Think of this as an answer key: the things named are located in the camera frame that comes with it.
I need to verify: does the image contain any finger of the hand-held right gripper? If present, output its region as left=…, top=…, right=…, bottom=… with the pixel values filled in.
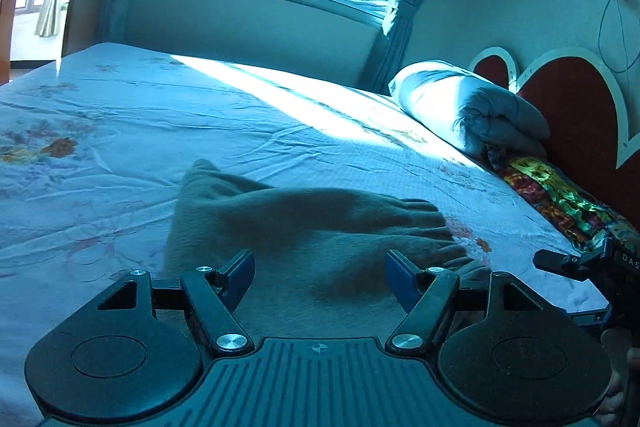
left=532, top=248, right=608, bottom=284
left=564, top=304, right=615, bottom=329

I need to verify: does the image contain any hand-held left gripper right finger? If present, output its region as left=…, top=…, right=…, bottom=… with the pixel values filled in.
left=385, top=249, right=546, bottom=354

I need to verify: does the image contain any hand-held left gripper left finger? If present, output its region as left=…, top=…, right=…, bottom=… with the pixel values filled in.
left=97, top=249, right=257, bottom=356

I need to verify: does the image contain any grey fleece blanket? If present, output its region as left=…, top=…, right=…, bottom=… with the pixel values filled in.
left=162, top=158, right=493, bottom=344

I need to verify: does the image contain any person's right hand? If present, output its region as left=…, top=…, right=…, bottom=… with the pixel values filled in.
left=597, top=327, right=632, bottom=427

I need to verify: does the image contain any colourful patterned pillow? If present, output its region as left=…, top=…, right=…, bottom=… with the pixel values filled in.
left=482, top=147, right=640, bottom=258

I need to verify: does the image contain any red heart-shaped headboard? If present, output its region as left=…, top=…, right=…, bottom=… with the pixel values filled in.
left=467, top=47, right=640, bottom=234

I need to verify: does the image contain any rolled grey quilt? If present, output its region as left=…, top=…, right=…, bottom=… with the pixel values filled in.
left=388, top=60, right=551, bottom=158

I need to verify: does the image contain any bed with floral sheet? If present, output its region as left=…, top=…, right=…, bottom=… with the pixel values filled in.
left=0, top=42, right=617, bottom=427

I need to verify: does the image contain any wall charger with cable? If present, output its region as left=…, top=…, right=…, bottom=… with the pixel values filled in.
left=596, top=0, right=640, bottom=75

